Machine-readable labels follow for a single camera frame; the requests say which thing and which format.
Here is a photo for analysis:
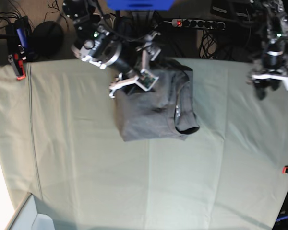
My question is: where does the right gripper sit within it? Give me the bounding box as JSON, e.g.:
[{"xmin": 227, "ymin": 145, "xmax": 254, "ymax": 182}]
[{"xmin": 110, "ymin": 55, "xmax": 140, "ymax": 75}]

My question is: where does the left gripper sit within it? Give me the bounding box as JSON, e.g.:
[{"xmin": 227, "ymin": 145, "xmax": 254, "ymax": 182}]
[{"xmin": 253, "ymin": 47, "xmax": 288, "ymax": 100}]

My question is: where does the grey t-shirt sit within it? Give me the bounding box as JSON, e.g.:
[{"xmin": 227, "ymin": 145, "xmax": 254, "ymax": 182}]
[{"xmin": 114, "ymin": 59, "xmax": 200, "ymax": 141}]

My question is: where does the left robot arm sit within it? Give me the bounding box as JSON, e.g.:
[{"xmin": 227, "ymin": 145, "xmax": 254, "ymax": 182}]
[{"xmin": 245, "ymin": 0, "xmax": 288, "ymax": 100}]

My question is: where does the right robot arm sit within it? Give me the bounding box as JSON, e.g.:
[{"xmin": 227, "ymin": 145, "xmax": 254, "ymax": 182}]
[{"xmin": 62, "ymin": 0, "xmax": 145, "ymax": 78}]

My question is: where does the blue box top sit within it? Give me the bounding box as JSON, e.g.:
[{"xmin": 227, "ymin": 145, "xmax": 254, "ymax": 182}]
[{"xmin": 106, "ymin": 0, "xmax": 174, "ymax": 10}]

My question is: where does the black power strip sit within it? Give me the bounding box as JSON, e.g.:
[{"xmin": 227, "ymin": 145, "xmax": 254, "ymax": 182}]
[{"xmin": 171, "ymin": 19, "xmax": 226, "ymax": 31}]

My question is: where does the black round floor base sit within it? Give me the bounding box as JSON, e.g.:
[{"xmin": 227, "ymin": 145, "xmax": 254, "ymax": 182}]
[{"xmin": 31, "ymin": 21, "xmax": 64, "ymax": 58}]

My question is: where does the pale green table cloth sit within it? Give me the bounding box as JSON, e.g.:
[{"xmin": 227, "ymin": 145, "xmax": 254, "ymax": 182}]
[{"xmin": 0, "ymin": 58, "xmax": 288, "ymax": 230}]

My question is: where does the red clamp top left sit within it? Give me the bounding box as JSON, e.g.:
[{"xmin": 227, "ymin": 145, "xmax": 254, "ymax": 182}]
[{"xmin": 7, "ymin": 19, "xmax": 27, "ymax": 81}]

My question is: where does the blue clamp bottom right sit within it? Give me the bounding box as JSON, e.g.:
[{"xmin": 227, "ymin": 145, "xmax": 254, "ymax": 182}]
[{"xmin": 276, "ymin": 215, "xmax": 288, "ymax": 222}]

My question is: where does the white bin bottom left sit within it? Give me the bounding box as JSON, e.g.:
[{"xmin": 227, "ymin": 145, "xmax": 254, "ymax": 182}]
[{"xmin": 0, "ymin": 193, "xmax": 55, "ymax": 230}]

